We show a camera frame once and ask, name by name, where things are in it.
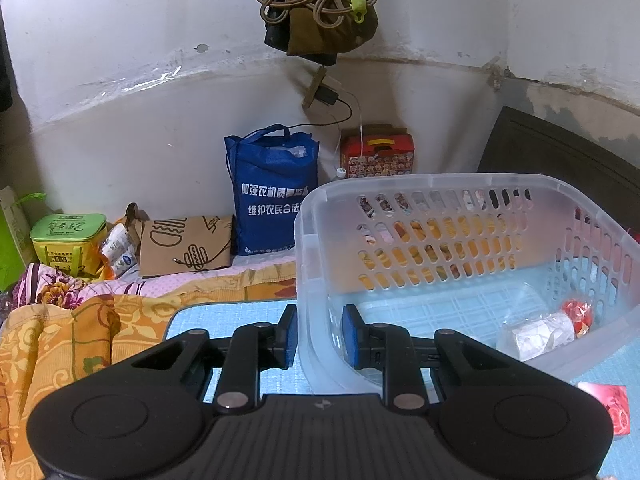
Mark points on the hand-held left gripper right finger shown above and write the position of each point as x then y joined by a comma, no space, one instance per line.
352,340

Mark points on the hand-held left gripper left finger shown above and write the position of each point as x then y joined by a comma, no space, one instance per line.
287,340

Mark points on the clear plastic basket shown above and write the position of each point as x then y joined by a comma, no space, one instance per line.
330,240

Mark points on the blue tote bag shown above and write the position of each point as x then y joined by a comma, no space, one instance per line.
270,195

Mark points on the brown paper bag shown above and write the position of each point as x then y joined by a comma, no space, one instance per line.
170,245

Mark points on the white drink pouch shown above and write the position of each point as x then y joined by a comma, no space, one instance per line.
114,242
125,262

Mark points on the red printed box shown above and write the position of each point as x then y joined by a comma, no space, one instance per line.
380,160

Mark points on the white wrapped packet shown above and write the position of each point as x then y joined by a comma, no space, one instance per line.
535,335

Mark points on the small red snack packet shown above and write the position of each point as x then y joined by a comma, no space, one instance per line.
577,310

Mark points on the black charger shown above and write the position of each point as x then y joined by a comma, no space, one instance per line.
327,95

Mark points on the green lidded yellow box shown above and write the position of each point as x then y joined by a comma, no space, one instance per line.
65,232

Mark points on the orange floral blanket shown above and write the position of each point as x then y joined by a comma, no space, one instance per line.
40,340

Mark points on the red patterned packet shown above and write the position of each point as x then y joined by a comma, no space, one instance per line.
607,405

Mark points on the dark wooden headboard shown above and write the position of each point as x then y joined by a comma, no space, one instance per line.
550,155

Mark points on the green paper bag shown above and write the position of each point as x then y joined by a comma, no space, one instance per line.
12,240

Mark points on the olive hanging bag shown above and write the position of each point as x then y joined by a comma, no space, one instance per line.
310,35

